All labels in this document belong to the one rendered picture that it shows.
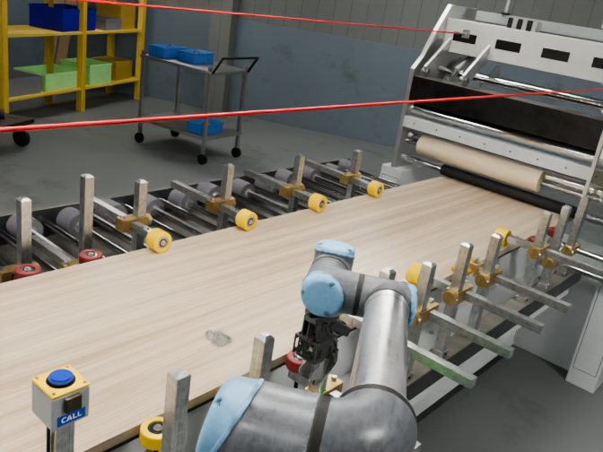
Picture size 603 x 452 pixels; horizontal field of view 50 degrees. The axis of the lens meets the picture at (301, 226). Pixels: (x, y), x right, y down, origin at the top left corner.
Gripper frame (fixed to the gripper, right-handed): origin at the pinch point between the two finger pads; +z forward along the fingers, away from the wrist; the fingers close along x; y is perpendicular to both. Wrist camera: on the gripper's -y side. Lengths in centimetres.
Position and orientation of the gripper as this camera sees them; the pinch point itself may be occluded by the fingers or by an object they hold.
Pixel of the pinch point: (316, 378)
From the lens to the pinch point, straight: 163.0
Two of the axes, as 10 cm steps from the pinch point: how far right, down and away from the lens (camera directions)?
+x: 7.4, 3.3, -5.8
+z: -1.5, 9.3, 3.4
